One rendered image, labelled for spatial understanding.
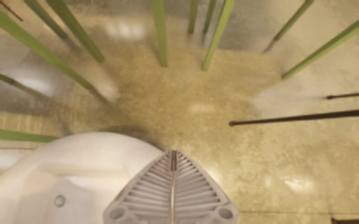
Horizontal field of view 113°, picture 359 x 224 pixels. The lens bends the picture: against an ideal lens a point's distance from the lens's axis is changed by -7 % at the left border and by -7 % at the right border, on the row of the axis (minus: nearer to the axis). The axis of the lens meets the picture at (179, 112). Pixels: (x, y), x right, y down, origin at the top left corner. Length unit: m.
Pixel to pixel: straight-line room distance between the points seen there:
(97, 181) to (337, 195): 1.13
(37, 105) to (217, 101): 1.05
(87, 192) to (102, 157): 0.13
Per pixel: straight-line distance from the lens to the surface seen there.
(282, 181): 0.91
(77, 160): 0.42
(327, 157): 1.11
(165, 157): 0.16
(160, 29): 0.66
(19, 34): 0.68
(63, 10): 0.79
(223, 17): 0.61
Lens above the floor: 0.70
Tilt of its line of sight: 74 degrees down
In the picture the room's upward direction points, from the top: 7 degrees clockwise
